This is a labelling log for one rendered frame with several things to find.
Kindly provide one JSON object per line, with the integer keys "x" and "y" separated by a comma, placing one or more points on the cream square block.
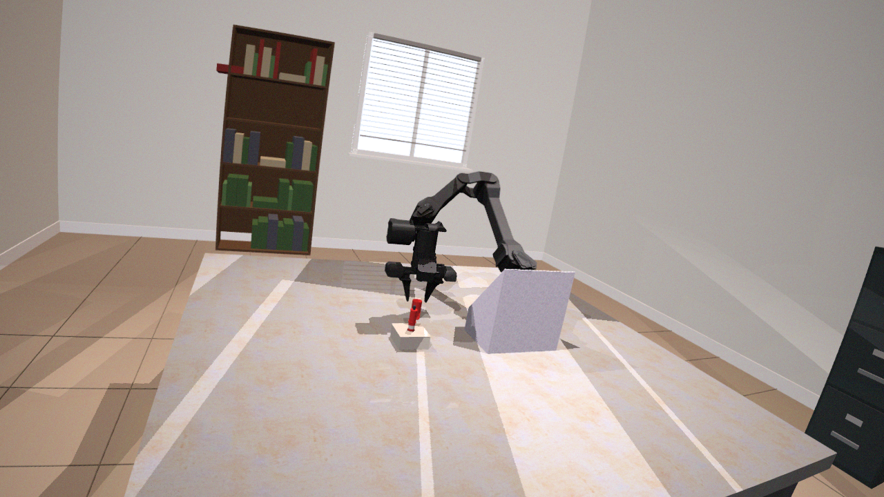
{"x": 419, "y": 339}

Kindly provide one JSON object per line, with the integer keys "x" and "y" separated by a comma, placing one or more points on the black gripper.
{"x": 396, "y": 269}

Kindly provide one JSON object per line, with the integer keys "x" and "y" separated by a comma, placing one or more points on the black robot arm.
{"x": 420, "y": 229}

